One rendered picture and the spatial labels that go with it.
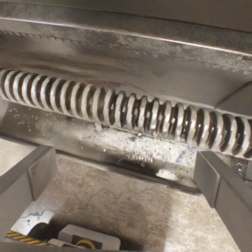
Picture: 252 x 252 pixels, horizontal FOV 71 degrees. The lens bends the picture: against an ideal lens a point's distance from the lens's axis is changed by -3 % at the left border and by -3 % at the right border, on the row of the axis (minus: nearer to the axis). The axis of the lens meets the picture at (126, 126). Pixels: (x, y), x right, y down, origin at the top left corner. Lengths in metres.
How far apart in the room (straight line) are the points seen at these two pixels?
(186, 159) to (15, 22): 0.45
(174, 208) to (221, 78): 0.76
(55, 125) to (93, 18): 0.43
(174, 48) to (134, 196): 0.82
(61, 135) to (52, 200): 0.56
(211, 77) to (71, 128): 0.41
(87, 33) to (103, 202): 0.85
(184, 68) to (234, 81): 0.06
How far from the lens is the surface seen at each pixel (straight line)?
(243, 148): 0.19
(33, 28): 0.23
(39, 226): 1.00
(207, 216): 0.98
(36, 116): 0.62
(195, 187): 0.52
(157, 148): 0.50
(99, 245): 0.89
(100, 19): 0.19
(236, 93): 0.29
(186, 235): 0.99
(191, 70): 0.25
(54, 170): 0.17
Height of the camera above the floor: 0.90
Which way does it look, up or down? 79 degrees down
